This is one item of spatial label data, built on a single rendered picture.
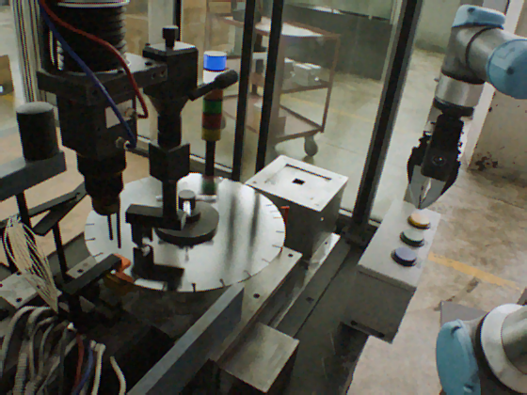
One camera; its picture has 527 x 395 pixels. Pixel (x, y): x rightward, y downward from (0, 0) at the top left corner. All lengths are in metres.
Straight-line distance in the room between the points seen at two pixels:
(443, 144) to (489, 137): 2.94
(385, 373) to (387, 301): 1.02
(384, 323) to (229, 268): 0.34
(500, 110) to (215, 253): 3.14
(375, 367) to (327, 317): 0.96
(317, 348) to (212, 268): 0.28
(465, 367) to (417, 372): 1.26
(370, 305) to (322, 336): 0.11
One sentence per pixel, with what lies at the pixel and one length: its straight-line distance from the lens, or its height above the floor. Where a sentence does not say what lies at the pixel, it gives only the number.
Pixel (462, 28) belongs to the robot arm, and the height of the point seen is 1.30.
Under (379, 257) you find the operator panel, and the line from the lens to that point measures 0.80.
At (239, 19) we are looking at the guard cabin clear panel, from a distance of 1.10.
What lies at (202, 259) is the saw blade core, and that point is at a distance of 0.65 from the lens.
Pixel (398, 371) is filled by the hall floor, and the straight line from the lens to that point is 1.83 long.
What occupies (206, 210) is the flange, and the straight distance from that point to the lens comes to 0.73.
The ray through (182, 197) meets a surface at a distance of 0.68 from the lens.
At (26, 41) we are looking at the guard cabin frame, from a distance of 1.69.
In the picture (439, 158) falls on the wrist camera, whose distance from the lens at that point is 0.70.
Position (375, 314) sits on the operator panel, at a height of 0.80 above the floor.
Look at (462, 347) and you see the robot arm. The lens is 0.61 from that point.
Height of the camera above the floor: 1.37
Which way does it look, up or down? 31 degrees down
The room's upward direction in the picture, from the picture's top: 7 degrees clockwise
